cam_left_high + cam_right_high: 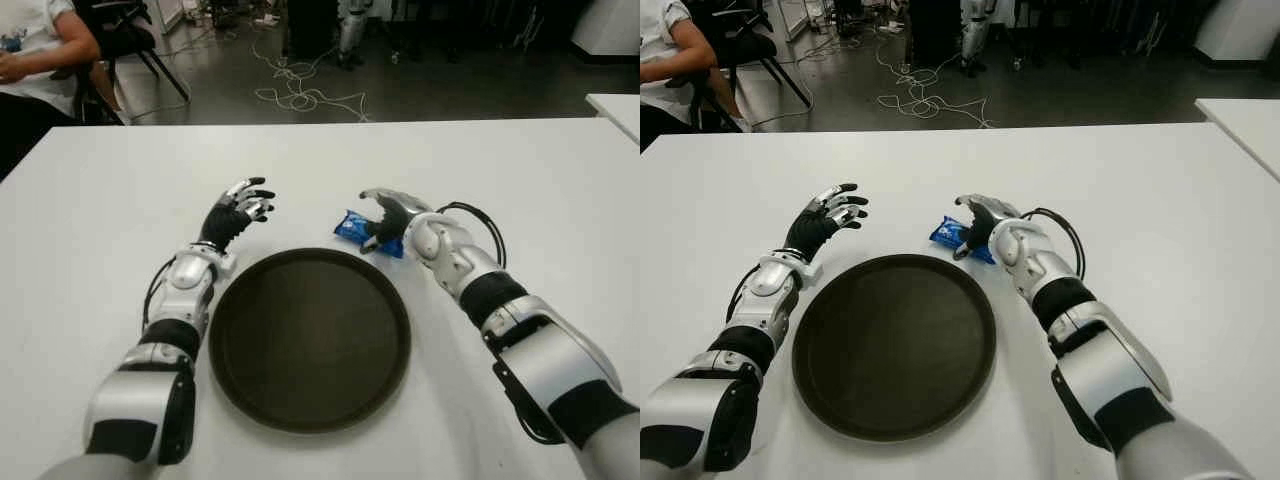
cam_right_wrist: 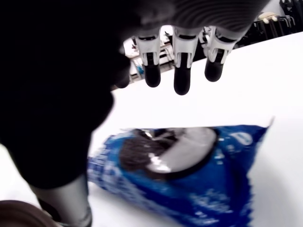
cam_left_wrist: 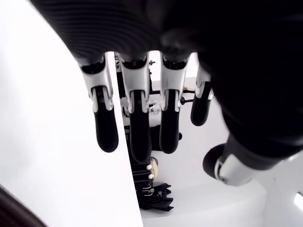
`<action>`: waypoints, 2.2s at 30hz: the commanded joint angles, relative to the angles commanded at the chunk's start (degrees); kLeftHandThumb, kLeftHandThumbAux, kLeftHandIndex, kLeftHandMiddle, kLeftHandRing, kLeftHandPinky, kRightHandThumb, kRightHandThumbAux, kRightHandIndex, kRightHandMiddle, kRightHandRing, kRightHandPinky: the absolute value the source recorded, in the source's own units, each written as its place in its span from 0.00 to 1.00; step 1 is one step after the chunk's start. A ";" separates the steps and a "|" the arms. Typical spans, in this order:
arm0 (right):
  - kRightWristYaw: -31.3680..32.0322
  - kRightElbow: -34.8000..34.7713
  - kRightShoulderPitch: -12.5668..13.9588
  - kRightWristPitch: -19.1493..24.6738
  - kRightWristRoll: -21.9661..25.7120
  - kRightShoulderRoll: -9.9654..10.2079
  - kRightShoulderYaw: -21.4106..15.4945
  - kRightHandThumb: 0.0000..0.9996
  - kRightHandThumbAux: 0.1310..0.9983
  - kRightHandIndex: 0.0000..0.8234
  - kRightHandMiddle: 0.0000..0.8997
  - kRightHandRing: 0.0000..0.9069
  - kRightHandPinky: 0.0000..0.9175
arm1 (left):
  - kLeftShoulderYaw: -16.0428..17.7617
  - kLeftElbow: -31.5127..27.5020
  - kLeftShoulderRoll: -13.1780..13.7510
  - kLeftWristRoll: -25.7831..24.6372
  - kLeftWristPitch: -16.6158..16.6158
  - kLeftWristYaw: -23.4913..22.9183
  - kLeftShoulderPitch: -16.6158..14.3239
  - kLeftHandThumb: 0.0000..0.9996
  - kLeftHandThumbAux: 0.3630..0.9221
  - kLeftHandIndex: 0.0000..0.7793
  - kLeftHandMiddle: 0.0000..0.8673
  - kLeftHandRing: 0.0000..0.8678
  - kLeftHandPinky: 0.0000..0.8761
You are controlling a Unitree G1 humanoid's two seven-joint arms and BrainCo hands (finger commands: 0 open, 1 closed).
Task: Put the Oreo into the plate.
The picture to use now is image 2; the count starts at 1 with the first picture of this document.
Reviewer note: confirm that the blue Oreo packet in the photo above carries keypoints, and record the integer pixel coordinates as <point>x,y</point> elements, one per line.
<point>189,189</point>

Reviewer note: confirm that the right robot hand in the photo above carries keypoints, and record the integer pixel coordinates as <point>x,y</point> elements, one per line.
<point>59,82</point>

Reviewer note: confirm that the beige plush toy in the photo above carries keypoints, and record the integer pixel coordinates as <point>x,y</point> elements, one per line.
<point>266,16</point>

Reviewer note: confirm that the stacked black hard cases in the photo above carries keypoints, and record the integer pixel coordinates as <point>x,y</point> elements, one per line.
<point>272,30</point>

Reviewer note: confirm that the round brown tray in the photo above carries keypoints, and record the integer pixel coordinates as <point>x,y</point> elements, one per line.
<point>16,215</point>

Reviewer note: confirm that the blue bag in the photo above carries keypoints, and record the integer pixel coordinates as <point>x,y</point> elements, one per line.
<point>140,70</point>

